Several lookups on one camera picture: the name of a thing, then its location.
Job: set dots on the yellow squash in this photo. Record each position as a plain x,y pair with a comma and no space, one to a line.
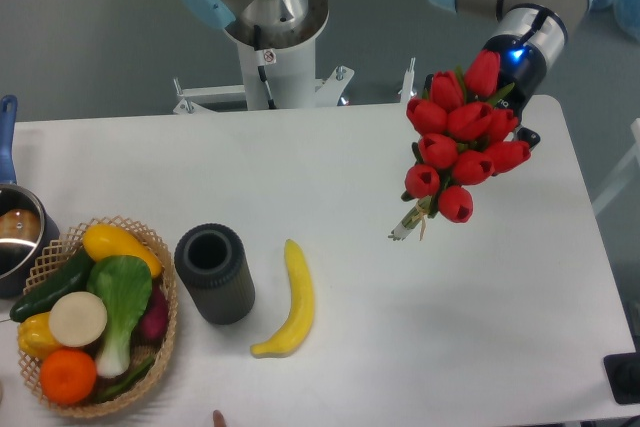
103,240

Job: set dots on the green bok choy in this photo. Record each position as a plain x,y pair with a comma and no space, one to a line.
124,285

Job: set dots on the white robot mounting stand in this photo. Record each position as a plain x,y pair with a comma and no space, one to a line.
272,78

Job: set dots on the yellow banana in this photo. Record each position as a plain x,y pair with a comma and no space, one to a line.
295,329

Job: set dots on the dark green cucumber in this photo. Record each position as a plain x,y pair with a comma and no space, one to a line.
71,277

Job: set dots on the dark grey ribbed vase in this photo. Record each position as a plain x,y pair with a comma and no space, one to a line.
210,259

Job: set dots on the woven wicker basket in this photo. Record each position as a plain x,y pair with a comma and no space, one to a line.
152,343

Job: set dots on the black device at table edge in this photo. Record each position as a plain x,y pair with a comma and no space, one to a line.
622,372

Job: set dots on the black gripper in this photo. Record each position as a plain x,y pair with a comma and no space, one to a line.
524,66

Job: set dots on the orange fruit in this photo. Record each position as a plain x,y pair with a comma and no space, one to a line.
68,376

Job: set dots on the fingertip at bottom edge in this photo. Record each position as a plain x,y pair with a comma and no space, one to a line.
218,419

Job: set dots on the green bean pod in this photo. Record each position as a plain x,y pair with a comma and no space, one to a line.
126,383

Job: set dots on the yellow bell pepper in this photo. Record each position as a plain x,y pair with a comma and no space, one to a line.
35,337

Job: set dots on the purple sweet potato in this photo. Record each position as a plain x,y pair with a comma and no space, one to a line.
154,322

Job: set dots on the red tulip bouquet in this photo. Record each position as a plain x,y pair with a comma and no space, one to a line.
465,138

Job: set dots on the blue handled saucepan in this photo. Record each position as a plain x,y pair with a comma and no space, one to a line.
26,227

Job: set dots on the white round radish slice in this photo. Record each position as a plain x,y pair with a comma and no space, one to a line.
77,319

